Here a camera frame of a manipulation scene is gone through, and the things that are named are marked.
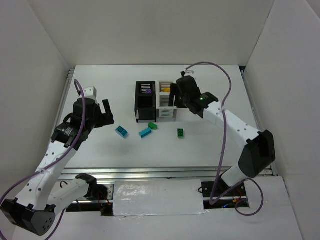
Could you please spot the yellow lego brick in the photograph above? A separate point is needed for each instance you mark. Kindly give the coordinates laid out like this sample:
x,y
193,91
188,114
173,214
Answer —
x,y
166,88

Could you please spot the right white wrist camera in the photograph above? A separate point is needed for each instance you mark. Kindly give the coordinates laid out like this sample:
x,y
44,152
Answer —
x,y
185,73

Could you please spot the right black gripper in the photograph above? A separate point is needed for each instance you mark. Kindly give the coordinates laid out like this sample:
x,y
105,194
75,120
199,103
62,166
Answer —
x,y
178,97

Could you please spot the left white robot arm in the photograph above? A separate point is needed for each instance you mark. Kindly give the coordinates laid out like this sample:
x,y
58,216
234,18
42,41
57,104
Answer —
x,y
35,208

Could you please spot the white slotted container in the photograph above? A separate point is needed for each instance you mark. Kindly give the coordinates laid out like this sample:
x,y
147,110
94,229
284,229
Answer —
x,y
164,113

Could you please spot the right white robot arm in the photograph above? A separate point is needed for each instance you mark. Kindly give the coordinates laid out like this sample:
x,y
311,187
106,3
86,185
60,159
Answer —
x,y
258,147

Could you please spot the dark green printed lego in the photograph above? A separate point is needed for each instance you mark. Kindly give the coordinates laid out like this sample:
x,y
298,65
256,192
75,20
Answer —
x,y
180,133

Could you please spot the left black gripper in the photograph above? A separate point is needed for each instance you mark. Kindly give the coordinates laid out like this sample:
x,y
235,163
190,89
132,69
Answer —
x,y
105,119

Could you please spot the teal long lego brick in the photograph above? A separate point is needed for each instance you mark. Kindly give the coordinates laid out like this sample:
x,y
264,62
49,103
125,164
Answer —
x,y
145,132

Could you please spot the black slotted container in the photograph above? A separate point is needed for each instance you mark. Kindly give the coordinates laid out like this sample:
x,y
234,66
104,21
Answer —
x,y
145,104

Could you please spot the white tape covered plate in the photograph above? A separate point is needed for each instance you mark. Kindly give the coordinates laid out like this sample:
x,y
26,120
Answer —
x,y
157,198

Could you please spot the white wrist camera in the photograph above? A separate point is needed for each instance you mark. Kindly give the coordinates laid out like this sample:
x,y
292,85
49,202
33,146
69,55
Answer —
x,y
185,73
90,92

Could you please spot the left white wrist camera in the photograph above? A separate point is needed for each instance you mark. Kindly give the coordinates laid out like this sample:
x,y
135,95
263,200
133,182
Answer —
x,y
90,92

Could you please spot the teal curved lego brick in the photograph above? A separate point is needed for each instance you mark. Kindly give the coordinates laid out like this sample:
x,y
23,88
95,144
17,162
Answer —
x,y
121,131

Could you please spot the green curved lego brick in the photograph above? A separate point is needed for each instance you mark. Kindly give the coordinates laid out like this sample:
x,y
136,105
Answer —
x,y
152,126

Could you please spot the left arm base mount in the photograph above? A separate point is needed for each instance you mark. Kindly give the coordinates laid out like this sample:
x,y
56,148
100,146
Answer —
x,y
101,202

